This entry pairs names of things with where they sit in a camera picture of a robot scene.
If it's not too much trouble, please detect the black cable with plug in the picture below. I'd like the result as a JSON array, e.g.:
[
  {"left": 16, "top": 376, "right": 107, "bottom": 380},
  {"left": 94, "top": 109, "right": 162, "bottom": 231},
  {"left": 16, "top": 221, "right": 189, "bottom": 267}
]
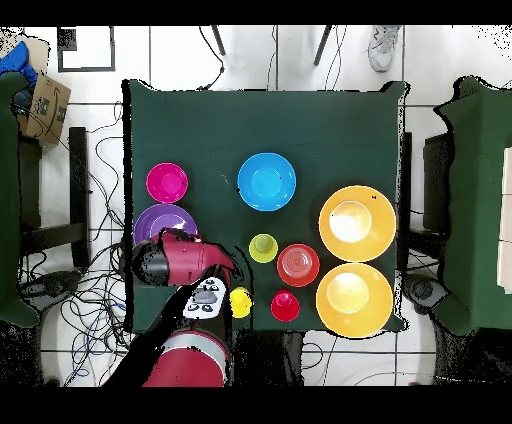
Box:
[{"left": 197, "top": 25, "right": 226, "bottom": 92}]

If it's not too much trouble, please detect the purple bowl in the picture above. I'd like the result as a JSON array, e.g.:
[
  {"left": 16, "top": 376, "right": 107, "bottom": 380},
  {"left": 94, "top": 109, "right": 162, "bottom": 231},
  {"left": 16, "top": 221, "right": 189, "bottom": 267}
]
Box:
[{"left": 132, "top": 203, "right": 200, "bottom": 246}]

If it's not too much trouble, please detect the blue bowl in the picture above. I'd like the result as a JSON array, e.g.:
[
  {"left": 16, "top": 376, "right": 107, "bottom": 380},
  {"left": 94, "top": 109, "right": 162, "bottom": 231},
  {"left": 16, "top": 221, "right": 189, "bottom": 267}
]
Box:
[{"left": 236, "top": 152, "right": 298, "bottom": 212}]

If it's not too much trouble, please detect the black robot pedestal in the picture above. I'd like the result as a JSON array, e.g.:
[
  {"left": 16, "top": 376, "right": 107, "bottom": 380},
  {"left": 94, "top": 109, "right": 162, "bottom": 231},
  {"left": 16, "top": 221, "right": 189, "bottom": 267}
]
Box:
[{"left": 233, "top": 330, "right": 305, "bottom": 387}]

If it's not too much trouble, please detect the person's foot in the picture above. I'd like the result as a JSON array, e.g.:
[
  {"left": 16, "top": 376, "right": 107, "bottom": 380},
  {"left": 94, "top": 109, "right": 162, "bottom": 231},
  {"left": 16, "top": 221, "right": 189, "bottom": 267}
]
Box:
[{"left": 367, "top": 25, "right": 402, "bottom": 74}]

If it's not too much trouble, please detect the tangle of floor cables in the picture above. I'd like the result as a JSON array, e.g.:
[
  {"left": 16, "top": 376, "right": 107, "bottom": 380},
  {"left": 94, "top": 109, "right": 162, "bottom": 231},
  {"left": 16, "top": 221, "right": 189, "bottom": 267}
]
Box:
[{"left": 19, "top": 101, "right": 135, "bottom": 387}]

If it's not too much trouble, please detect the cardboard box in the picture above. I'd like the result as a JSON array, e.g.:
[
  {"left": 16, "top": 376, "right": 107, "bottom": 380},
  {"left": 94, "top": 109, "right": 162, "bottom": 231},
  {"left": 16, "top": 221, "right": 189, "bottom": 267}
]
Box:
[{"left": 17, "top": 73, "right": 72, "bottom": 146}]

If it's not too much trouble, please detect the green covered side table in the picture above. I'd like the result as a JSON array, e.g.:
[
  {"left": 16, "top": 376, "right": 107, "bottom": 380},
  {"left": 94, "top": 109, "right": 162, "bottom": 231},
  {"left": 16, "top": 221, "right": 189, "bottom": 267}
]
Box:
[
  {"left": 433, "top": 75, "right": 512, "bottom": 337},
  {"left": 0, "top": 71, "right": 41, "bottom": 329}
]

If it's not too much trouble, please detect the black metal frame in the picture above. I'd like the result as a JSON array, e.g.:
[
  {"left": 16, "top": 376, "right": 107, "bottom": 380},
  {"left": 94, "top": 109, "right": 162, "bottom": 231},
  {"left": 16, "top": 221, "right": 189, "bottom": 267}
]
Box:
[
  {"left": 17, "top": 126, "right": 91, "bottom": 269},
  {"left": 399, "top": 131, "right": 455, "bottom": 277}
]

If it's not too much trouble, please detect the yellow stepped cup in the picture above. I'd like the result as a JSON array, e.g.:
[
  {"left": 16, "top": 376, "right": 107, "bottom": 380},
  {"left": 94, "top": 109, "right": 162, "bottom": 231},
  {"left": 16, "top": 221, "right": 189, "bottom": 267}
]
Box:
[{"left": 228, "top": 286, "right": 254, "bottom": 320}]

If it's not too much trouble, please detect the dark green table cloth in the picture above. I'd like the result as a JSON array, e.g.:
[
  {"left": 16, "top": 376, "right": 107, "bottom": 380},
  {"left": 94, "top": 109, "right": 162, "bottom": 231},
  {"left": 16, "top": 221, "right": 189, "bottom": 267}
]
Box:
[{"left": 123, "top": 79, "right": 409, "bottom": 333}]

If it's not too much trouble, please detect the black tripod leg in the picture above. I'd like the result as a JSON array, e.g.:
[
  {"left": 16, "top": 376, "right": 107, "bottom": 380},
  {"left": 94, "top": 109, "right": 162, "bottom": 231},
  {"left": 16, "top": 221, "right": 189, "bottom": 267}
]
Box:
[
  {"left": 210, "top": 25, "right": 227, "bottom": 57},
  {"left": 312, "top": 25, "right": 333, "bottom": 67}
]

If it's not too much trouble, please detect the black tripod base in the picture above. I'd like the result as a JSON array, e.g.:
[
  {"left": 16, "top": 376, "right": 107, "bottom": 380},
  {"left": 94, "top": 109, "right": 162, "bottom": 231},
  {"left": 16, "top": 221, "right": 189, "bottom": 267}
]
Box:
[
  {"left": 401, "top": 271, "right": 449, "bottom": 315},
  {"left": 21, "top": 269, "right": 83, "bottom": 313}
]

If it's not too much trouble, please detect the blue cloth bundle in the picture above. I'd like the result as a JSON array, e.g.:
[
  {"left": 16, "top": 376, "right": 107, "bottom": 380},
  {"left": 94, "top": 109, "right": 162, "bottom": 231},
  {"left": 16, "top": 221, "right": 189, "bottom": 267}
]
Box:
[{"left": 0, "top": 40, "right": 39, "bottom": 85}]

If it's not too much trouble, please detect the black square floor frame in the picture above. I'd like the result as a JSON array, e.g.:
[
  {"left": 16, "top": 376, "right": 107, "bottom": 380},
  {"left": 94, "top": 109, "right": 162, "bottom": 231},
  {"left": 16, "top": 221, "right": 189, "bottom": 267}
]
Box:
[{"left": 56, "top": 26, "right": 117, "bottom": 74}]

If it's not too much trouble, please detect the pale yellow translucent cup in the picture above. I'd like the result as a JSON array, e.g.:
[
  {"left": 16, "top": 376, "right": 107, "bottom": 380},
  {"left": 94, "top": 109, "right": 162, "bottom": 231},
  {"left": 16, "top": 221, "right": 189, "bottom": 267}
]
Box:
[{"left": 248, "top": 233, "right": 280, "bottom": 264}]

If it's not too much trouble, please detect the large orange bowl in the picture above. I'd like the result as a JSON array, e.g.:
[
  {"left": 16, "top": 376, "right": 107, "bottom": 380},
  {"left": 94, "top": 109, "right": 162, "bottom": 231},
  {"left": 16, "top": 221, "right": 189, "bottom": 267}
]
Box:
[
  {"left": 314, "top": 262, "right": 395, "bottom": 340},
  {"left": 318, "top": 184, "right": 398, "bottom": 264}
]

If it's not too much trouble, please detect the small pink bowl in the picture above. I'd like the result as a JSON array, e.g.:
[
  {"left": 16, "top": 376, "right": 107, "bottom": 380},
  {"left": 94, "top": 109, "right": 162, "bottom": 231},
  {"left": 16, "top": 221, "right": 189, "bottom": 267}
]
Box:
[{"left": 145, "top": 161, "right": 190, "bottom": 205}]

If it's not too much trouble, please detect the red cup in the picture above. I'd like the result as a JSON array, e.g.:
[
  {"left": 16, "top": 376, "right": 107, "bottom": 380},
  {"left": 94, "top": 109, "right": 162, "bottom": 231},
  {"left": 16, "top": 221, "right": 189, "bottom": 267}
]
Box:
[{"left": 270, "top": 289, "right": 301, "bottom": 324}]

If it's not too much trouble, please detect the small red-orange bowl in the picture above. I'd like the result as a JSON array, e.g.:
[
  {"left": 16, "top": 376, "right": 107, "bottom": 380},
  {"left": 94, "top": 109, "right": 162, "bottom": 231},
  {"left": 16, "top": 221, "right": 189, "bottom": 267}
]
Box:
[{"left": 276, "top": 243, "right": 322, "bottom": 288}]

